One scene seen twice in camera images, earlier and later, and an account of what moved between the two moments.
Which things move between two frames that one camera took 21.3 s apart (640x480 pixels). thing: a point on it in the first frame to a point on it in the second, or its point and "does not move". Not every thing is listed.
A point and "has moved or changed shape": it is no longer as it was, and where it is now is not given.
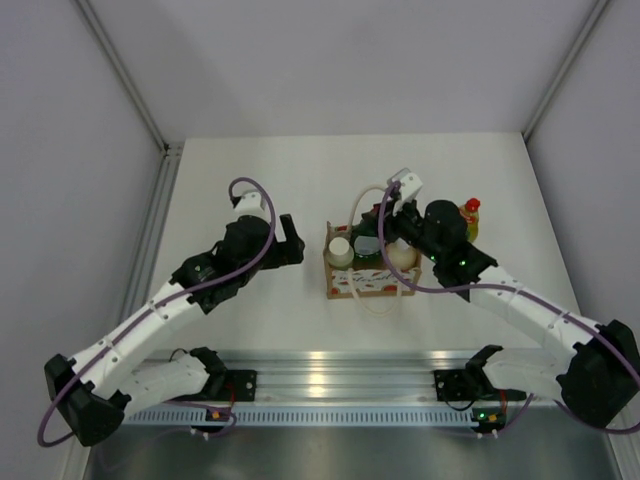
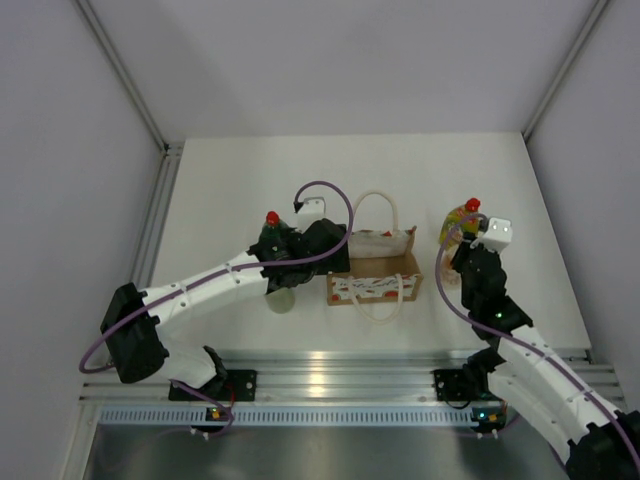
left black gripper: [289, 251] to [337, 263]
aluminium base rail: [351, 378] does not move
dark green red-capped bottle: [365, 238] has moved or changed shape
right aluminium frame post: [600, 6] does not move
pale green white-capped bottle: [340, 253] has moved or changed shape
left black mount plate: [240, 386] does not move
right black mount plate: [455, 385] does not move
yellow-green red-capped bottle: [470, 215] does not move
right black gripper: [391, 219] to [463, 250]
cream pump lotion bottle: [402, 257] has moved or changed shape
